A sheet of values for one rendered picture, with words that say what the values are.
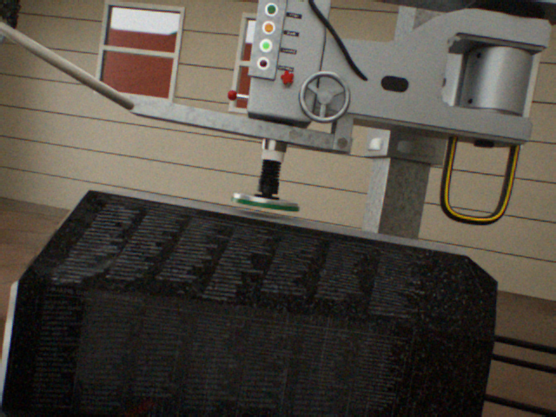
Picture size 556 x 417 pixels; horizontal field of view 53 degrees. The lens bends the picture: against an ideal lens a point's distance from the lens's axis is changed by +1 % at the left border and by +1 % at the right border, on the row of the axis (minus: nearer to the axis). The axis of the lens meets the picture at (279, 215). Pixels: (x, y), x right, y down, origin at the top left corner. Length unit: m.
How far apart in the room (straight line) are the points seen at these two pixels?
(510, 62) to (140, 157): 7.47
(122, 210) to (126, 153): 7.26
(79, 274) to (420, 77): 1.12
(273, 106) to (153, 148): 7.12
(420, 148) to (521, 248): 5.64
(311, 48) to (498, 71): 0.57
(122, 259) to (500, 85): 1.21
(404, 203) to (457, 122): 0.71
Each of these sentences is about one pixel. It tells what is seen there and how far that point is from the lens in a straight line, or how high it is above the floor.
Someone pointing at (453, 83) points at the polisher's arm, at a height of 1.39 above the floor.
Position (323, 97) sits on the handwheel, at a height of 1.24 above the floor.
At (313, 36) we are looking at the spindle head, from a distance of 1.69.
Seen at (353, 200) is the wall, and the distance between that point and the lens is 7.78.
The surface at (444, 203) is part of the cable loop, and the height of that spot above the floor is 0.99.
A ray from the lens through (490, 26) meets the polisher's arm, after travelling 1.83.
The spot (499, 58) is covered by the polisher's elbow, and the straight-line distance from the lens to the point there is 1.84.
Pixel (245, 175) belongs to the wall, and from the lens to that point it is 8.17.
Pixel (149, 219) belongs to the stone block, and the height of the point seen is 0.81.
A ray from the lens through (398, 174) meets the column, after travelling 2.36.
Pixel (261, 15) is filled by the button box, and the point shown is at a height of 1.45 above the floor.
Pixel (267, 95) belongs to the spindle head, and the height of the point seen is 1.22.
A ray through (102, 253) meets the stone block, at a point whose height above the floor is 0.71.
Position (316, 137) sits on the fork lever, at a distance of 1.70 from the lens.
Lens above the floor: 0.98
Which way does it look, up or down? 4 degrees down
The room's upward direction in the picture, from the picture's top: 9 degrees clockwise
